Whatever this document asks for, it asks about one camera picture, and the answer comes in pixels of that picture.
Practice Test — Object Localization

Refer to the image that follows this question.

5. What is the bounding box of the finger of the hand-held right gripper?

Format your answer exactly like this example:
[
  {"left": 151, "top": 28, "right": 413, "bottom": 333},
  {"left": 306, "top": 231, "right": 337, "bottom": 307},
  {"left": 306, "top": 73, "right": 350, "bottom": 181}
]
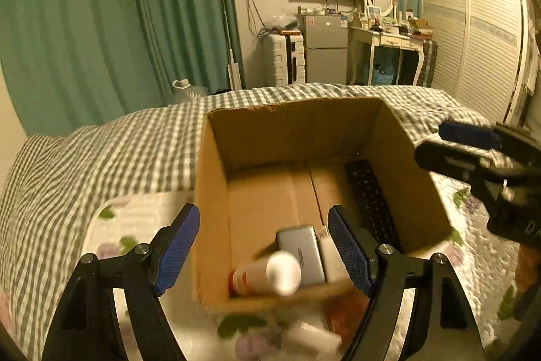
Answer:
[
  {"left": 439, "top": 121, "right": 500, "bottom": 151},
  {"left": 414, "top": 140, "right": 493, "bottom": 186}
]

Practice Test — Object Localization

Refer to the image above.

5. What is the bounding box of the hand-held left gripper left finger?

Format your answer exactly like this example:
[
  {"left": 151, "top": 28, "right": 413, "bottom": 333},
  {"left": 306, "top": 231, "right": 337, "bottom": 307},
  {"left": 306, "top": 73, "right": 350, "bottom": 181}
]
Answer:
[{"left": 42, "top": 203, "right": 201, "bottom": 361}]

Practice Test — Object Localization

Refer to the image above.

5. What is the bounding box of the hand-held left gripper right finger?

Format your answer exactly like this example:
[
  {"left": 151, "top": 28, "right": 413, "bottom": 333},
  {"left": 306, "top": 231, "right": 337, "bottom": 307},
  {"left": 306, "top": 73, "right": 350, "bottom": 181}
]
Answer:
[{"left": 327, "top": 204, "right": 485, "bottom": 361}]

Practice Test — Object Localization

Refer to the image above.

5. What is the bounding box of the white bottle with red label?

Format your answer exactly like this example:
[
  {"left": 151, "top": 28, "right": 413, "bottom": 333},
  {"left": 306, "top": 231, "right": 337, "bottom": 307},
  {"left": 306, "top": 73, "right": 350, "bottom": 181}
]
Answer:
[{"left": 229, "top": 250, "right": 303, "bottom": 297}]

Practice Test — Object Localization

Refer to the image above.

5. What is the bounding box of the brown cardboard box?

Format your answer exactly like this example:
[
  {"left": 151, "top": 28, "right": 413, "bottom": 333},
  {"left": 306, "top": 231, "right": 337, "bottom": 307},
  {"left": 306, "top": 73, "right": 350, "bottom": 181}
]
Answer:
[{"left": 192, "top": 96, "right": 455, "bottom": 312}]

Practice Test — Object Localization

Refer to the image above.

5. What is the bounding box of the white rectangular case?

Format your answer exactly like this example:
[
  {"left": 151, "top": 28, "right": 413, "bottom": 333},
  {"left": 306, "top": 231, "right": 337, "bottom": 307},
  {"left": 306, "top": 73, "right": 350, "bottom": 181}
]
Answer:
[{"left": 317, "top": 226, "right": 352, "bottom": 285}]

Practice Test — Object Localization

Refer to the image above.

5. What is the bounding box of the silver power bank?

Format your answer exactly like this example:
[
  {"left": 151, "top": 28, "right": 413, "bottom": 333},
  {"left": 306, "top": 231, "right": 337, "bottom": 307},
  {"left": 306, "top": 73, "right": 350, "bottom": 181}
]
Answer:
[{"left": 276, "top": 224, "right": 329, "bottom": 288}]

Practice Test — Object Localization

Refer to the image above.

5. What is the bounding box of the black keyboard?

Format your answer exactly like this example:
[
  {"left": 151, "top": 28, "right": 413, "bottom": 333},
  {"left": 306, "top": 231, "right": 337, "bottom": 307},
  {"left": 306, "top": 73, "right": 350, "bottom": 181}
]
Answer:
[{"left": 342, "top": 159, "right": 403, "bottom": 248}]

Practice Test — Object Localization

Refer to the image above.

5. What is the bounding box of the orange-brown fuzzy object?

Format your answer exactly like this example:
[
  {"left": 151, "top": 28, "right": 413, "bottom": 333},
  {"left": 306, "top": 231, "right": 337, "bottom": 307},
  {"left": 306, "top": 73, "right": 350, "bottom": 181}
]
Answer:
[{"left": 325, "top": 292, "right": 369, "bottom": 347}]

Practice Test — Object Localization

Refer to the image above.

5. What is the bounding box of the black suitcase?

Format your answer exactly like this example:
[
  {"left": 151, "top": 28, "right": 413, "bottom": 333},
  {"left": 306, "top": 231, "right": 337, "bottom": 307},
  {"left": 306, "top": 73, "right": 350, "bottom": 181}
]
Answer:
[{"left": 420, "top": 39, "right": 439, "bottom": 88}]

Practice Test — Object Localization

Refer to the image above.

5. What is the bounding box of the white floral quilt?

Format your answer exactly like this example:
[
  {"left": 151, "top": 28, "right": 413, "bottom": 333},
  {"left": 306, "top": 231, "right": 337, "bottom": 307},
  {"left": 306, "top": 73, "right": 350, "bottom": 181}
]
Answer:
[{"left": 82, "top": 172, "right": 521, "bottom": 361}]

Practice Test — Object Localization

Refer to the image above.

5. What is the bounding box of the white small box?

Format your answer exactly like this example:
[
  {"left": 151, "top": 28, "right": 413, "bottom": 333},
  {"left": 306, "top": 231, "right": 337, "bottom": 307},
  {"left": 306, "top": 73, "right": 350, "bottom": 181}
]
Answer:
[{"left": 286, "top": 320, "right": 343, "bottom": 354}]

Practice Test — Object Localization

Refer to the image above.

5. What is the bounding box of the blue basket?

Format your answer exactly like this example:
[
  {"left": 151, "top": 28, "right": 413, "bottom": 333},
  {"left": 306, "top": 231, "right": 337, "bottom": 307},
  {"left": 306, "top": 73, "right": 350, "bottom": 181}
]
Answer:
[{"left": 371, "top": 64, "right": 399, "bottom": 86}]

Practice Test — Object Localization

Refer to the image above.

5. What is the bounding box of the white louvred wardrobe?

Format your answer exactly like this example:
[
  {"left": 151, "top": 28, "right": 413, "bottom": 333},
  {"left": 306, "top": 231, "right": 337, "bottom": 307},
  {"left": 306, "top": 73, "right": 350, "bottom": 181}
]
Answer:
[{"left": 418, "top": 0, "right": 530, "bottom": 126}]

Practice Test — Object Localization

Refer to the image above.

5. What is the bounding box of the green checked blanket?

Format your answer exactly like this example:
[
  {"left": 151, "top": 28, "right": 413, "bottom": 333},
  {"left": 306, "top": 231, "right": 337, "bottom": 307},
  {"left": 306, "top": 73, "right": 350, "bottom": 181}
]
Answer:
[{"left": 0, "top": 84, "right": 492, "bottom": 350}]

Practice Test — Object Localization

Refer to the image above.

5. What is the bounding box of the white dressing table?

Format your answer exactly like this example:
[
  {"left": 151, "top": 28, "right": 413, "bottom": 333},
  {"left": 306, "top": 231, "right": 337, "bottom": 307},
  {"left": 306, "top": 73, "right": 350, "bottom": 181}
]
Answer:
[{"left": 347, "top": 25, "right": 426, "bottom": 87}]

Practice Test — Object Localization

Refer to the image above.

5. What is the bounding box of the clear plastic water jug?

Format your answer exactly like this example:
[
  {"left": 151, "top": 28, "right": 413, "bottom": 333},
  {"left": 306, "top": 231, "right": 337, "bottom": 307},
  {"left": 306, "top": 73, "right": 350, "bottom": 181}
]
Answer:
[{"left": 167, "top": 79, "right": 209, "bottom": 105}]

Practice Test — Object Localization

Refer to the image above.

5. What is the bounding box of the silver two-door fridge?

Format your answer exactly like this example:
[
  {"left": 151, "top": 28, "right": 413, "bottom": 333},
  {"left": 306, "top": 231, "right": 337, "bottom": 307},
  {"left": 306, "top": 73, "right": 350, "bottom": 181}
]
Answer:
[{"left": 302, "top": 14, "right": 350, "bottom": 85}]

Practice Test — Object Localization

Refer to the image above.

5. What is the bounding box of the white ribbed suitcase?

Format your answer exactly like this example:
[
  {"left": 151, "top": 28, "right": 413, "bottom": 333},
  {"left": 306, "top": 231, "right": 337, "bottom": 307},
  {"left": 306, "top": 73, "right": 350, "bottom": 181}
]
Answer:
[{"left": 261, "top": 32, "right": 306, "bottom": 88}]

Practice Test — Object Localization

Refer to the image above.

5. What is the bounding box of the white flat mop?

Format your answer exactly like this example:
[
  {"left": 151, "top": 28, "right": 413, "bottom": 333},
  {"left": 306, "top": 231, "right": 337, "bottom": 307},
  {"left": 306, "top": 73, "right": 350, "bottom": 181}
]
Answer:
[{"left": 219, "top": 0, "right": 243, "bottom": 93}]

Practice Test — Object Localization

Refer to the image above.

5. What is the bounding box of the wide green curtain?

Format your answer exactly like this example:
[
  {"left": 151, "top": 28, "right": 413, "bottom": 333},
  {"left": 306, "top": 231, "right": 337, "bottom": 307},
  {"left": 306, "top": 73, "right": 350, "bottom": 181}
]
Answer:
[{"left": 0, "top": 0, "right": 244, "bottom": 137}]

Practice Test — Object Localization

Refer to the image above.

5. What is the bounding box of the black hanging cable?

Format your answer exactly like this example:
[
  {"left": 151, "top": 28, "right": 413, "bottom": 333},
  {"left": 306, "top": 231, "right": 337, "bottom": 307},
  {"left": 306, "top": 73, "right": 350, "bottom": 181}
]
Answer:
[{"left": 246, "top": 0, "right": 271, "bottom": 38}]

